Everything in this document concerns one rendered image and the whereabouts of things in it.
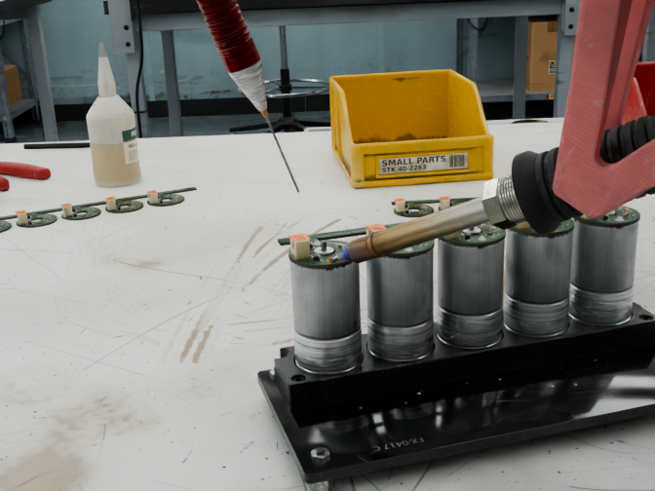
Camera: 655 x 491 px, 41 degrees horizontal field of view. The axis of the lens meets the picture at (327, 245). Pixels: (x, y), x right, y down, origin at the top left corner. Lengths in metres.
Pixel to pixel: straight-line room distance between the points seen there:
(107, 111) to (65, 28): 4.28
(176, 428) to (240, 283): 0.14
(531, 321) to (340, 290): 0.08
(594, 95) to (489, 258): 0.10
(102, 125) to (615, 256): 0.40
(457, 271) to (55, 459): 0.16
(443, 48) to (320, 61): 0.65
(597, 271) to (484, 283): 0.05
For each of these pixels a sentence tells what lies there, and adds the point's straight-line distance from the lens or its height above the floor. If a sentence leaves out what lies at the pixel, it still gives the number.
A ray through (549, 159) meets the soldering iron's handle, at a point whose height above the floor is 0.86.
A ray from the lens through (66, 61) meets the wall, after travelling 4.94.
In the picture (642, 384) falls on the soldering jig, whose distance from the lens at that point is 0.34.
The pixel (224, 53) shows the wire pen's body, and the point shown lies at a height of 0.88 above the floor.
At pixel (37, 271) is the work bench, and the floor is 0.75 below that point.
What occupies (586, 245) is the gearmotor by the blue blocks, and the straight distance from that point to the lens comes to 0.35.
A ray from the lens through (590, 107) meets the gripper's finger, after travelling 0.24.
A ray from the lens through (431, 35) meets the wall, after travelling 4.77.
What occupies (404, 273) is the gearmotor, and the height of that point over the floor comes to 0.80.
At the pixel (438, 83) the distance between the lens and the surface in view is 0.72.
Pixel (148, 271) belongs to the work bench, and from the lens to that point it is 0.48.
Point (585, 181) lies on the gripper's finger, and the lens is 0.25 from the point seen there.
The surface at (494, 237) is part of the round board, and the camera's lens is 0.32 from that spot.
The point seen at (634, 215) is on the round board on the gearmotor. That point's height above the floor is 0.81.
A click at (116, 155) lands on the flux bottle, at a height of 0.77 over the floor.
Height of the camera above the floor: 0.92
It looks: 20 degrees down
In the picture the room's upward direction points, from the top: 2 degrees counter-clockwise
